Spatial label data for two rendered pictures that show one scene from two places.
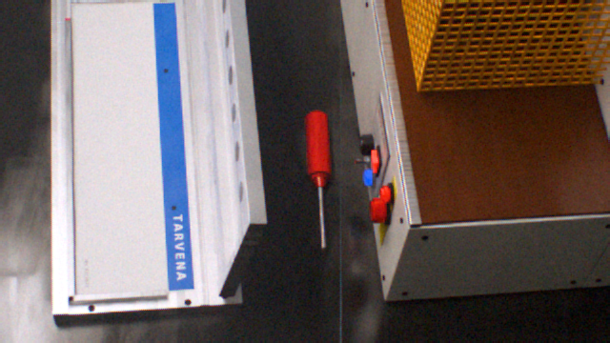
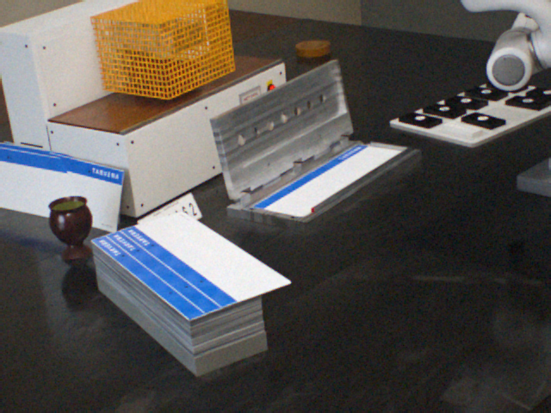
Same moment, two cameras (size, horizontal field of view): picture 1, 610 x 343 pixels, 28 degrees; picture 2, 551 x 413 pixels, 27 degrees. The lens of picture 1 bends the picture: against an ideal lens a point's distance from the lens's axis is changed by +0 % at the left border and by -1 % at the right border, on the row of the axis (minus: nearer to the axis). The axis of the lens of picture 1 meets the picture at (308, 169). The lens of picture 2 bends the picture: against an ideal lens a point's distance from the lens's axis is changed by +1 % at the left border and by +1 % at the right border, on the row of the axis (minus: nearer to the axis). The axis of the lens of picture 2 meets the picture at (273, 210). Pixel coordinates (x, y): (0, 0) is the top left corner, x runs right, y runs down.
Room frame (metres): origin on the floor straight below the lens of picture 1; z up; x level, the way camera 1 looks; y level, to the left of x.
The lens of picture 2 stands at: (2.23, 2.00, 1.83)
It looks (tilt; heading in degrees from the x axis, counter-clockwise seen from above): 23 degrees down; 233
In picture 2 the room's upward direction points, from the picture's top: 6 degrees counter-clockwise
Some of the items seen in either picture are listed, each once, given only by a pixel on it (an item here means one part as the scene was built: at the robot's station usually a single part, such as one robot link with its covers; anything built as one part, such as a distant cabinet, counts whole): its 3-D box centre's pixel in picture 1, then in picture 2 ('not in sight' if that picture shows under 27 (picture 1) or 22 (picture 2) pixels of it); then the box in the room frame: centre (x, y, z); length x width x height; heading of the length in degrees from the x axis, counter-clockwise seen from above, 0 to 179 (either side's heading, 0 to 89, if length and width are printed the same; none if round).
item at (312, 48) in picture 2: not in sight; (312, 48); (0.04, -0.65, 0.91); 0.10 x 0.10 x 0.02
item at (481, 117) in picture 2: not in sight; (483, 120); (0.26, 0.22, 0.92); 0.10 x 0.05 x 0.01; 87
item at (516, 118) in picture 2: not in sight; (485, 111); (0.18, 0.15, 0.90); 0.40 x 0.27 x 0.01; 1
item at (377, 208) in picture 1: (379, 210); not in sight; (0.64, -0.08, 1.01); 0.03 x 0.02 x 0.03; 14
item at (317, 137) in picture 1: (319, 179); not in sight; (0.72, -0.01, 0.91); 0.18 x 0.03 x 0.03; 10
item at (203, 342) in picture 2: not in sight; (174, 292); (1.30, 0.45, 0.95); 0.40 x 0.13 x 0.10; 82
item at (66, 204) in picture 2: not in sight; (72, 229); (1.28, 0.07, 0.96); 0.09 x 0.09 x 0.11
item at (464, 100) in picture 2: not in sight; (466, 102); (0.18, 0.09, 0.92); 0.10 x 0.05 x 0.01; 96
